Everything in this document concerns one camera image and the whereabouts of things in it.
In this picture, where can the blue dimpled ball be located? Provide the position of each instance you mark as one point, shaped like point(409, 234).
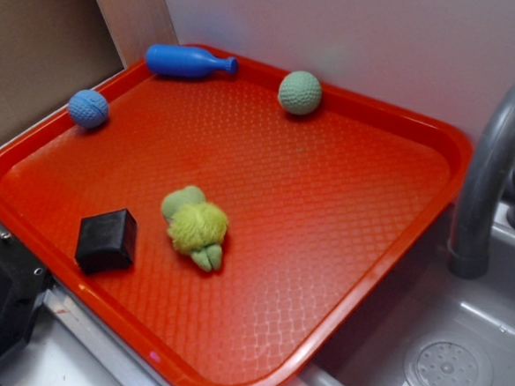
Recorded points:
point(88, 109)

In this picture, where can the green dimpled ball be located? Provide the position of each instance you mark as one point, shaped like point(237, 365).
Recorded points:
point(300, 93)

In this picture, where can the green plush toy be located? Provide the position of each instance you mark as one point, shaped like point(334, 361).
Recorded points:
point(196, 227)

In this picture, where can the black cube block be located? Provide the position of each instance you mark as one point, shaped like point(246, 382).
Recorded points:
point(106, 242)

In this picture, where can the blue plastic bowling pin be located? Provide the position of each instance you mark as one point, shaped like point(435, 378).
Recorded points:
point(187, 62)

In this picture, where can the grey toy faucet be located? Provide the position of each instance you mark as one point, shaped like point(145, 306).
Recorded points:
point(489, 173)

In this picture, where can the grey toy sink basin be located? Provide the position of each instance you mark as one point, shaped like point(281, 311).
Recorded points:
point(421, 326)

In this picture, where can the brown cardboard panel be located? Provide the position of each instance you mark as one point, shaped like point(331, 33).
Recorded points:
point(49, 49)

